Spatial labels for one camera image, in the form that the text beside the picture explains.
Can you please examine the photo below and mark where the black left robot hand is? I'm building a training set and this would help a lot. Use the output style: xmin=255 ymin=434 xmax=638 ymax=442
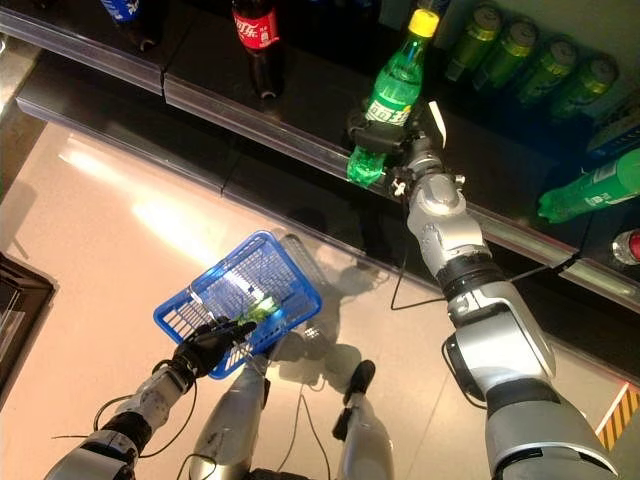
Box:
xmin=172 ymin=319 xmax=259 ymax=380

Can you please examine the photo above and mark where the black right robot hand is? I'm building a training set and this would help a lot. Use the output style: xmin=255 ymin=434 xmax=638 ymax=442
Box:
xmin=344 ymin=99 xmax=449 ymax=174

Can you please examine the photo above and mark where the green Sprite bottle yellow cap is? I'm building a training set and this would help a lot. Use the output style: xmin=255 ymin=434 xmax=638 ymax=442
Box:
xmin=345 ymin=8 xmax=441 ymax=189

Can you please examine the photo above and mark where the blue plastic shopping basket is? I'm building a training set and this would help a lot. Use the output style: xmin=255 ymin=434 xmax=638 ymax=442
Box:
xmin=152 ymin=229 xmax=324 ymax=381

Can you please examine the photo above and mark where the Coca-Cola bottle red label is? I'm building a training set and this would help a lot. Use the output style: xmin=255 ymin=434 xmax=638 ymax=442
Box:
xmin=230 ymin=0 xmax=287 ymax=100

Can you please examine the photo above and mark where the small green drink bottle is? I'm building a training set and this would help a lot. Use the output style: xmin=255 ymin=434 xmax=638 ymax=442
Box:
xmin=239 ymin=295 xmax=279 ymax=324

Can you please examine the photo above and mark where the blue drink package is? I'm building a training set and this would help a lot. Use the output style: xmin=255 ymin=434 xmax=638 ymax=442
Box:
xmin=587 ymin=112 xmax=640 ymax=159

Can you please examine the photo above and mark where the black store shelf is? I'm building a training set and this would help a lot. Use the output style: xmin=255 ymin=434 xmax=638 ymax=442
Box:
xmin=0 ymin=0 xmax=640 ymax=351

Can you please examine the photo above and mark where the silver left robot leg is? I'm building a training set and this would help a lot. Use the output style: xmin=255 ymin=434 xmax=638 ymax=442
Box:
xmin=189 ymin=352 xmax=272 ymax=480

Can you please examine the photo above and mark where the black right robot foot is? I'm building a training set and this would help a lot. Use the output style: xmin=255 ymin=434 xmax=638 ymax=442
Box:
xmin=342 ymin=359 xmax=377 ymax=401

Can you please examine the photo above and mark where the black display cabinet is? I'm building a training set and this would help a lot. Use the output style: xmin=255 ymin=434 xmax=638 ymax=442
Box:
xmin=0 ymin=252 xmax=59 ymax=396

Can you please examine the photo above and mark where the large green Sprite bottle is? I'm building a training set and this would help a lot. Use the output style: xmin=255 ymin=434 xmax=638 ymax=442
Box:
xmin=537 ymin=148 xmax=640 ymax=225

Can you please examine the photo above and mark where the water bottle red label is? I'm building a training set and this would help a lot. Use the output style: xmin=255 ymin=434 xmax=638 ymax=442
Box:
xmin=612 ymin=228 xmax=640 ymax=266

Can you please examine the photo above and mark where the Pepsi bottle blue label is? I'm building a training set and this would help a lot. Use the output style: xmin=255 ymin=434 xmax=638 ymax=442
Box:
xmin=99 ymin=0 xmax=154 ymax=54

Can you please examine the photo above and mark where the yellow black hazard strip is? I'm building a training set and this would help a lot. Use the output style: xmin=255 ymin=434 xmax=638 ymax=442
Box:
xmin=594 ymin=382 xmax=640 ymax=451

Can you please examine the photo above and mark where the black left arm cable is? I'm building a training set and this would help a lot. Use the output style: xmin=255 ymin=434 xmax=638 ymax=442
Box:
xmin=94 ymin=369 xmax=199 ymax=459

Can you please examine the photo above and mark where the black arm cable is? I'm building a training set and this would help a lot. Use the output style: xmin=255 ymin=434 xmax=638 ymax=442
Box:
xmin=390 ymin=249 xmax=447 ymax=311
xmin=94 ymin=369 xmax=199 ymax=459

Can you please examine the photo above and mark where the clear shelf price rail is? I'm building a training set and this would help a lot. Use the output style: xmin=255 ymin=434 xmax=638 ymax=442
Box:
xmin=162 ymin=74 xmax=584 ymax=274
xmin=0 ymin=7 xmax=167 ymax=97
xmin=562 ymin=257 xmax=640 ymax=314

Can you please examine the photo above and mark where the thin black leg cable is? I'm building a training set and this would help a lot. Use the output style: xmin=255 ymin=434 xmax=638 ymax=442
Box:
xmin=277 ymin=393 xmax=332 ymax=480

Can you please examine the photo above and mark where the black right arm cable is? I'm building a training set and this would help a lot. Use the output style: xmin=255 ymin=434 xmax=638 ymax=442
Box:
xmin=390 ymin=249 xmax=447 ymax=311

